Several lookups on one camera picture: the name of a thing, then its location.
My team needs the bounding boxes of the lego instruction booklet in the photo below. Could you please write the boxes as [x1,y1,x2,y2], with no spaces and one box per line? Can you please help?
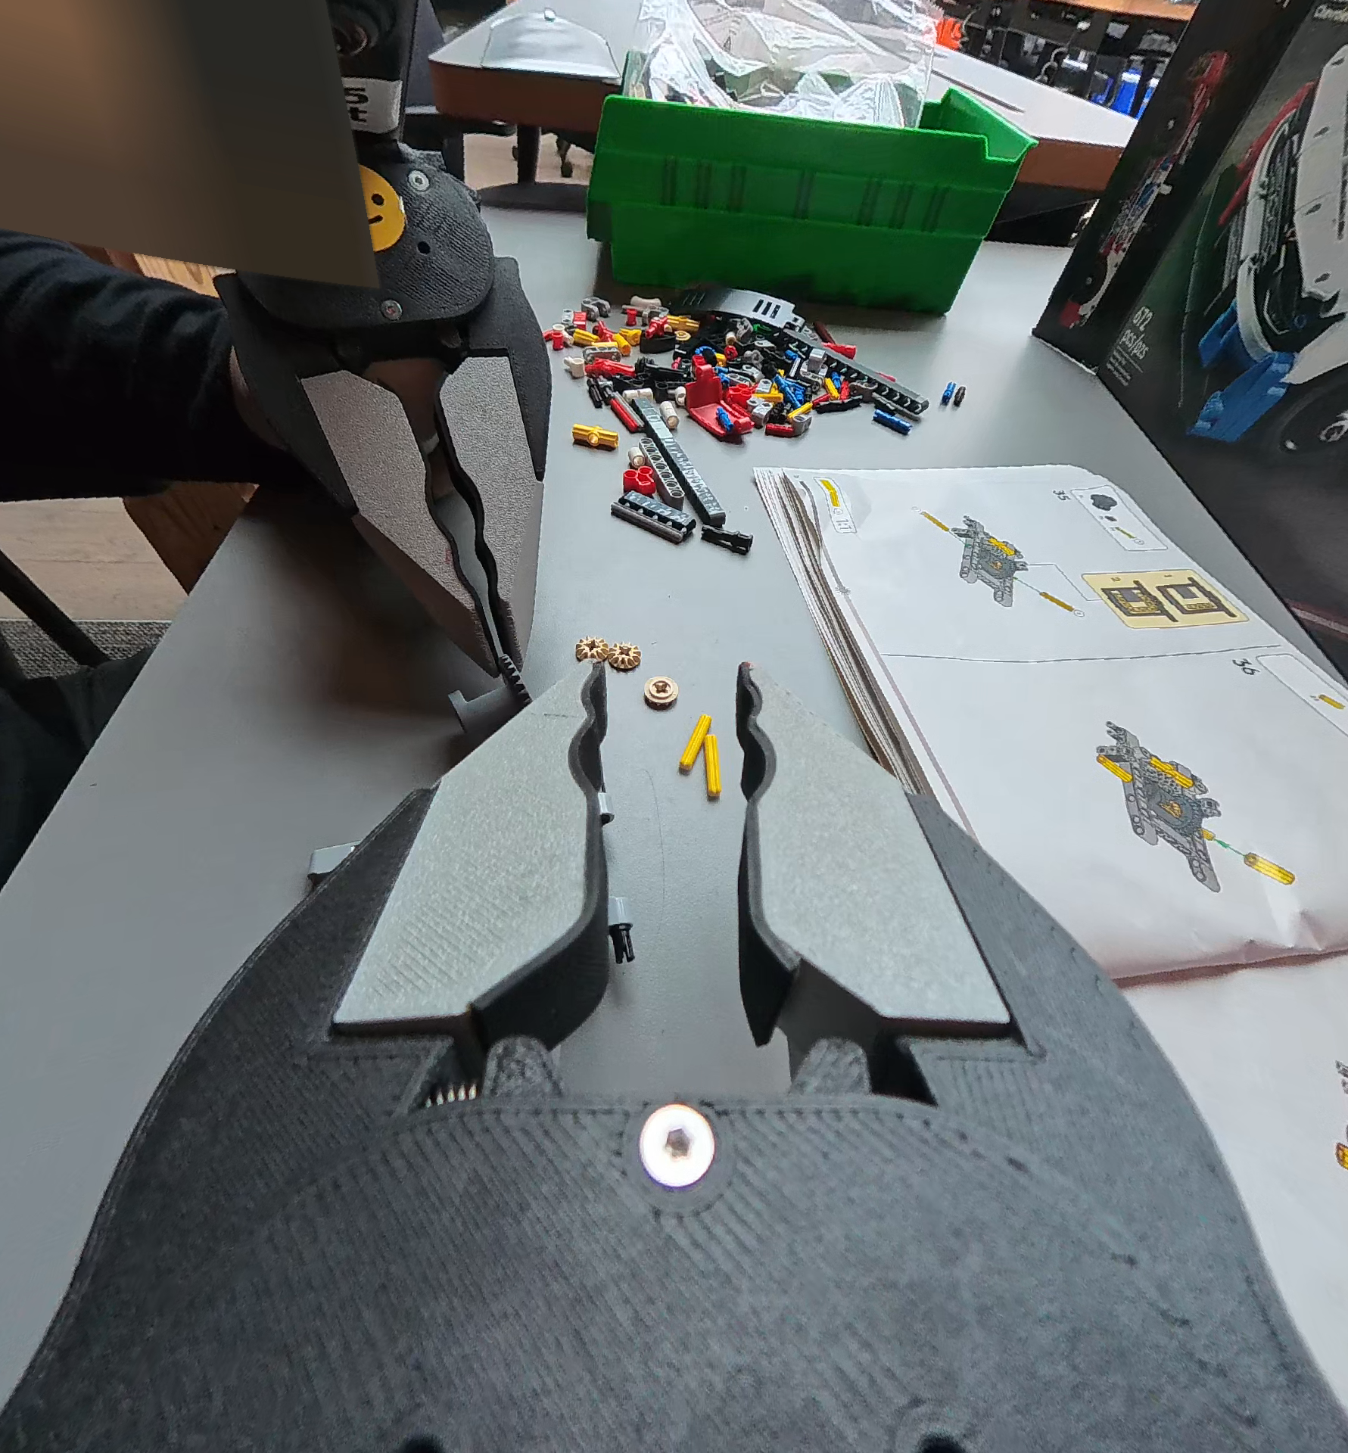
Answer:
[753,458,1348,1453]

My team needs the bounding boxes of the pile of small lego pieces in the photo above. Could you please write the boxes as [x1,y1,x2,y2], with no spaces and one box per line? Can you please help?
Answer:
[548,289,966,455]

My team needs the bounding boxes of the person's left forearm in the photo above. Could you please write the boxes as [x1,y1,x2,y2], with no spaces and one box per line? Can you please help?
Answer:
[0,218,289,507]

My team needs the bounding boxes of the short black lego beam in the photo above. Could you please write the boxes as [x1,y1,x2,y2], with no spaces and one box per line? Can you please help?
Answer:
[610,493,698,540]

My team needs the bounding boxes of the clear plastic bags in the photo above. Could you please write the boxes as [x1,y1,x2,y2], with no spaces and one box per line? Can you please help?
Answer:
[622,0,936,127]

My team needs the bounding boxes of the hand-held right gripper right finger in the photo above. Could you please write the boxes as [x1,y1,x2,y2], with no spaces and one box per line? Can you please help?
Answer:
[736,659,1016,1051]

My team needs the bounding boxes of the dark grey lego gear housing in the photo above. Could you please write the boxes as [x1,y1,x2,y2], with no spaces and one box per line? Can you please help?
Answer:
[447,678,530,740]

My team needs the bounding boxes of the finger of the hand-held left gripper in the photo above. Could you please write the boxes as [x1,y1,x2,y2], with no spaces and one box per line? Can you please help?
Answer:
[441,354,541,673]
[301,367,518,685]

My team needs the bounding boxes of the black office chair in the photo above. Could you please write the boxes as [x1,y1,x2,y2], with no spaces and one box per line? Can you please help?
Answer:
[0,504,112,682]

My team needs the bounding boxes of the lego set box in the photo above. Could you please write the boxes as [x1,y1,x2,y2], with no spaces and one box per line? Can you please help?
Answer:
[1031,0,1348,728]

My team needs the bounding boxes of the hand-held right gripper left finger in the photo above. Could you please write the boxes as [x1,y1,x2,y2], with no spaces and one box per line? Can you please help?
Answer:
[330,659,612,1051]

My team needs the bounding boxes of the green plastic bin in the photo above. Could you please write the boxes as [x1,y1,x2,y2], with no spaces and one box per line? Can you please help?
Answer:
[586,87,1039,317]

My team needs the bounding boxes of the long dark grey lego beam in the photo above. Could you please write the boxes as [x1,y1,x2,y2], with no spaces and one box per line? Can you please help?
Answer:
[628,396,731,529]

